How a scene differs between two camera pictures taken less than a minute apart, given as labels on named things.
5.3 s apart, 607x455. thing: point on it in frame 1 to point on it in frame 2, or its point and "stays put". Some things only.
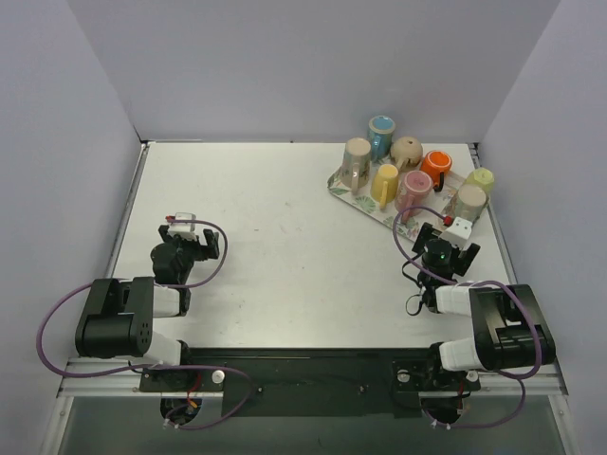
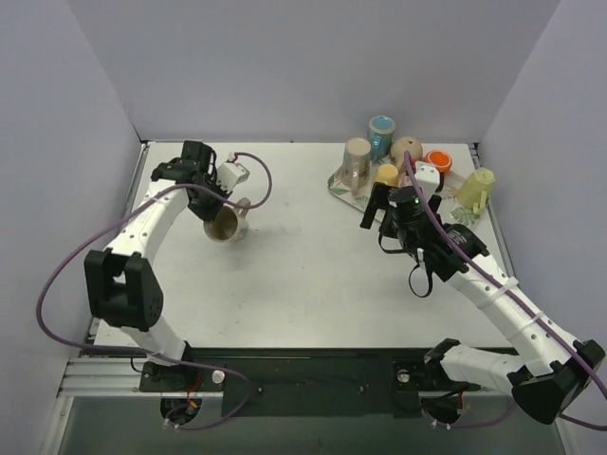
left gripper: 199,246 to 207,205
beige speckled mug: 469,201 to 230,224
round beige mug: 406,152 stays put
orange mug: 436,163 stays put
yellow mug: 384,185 stays put
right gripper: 423,240 to 395,209
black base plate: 312,381 stays put
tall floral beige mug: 355,167 stays put
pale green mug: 481,176 stays put
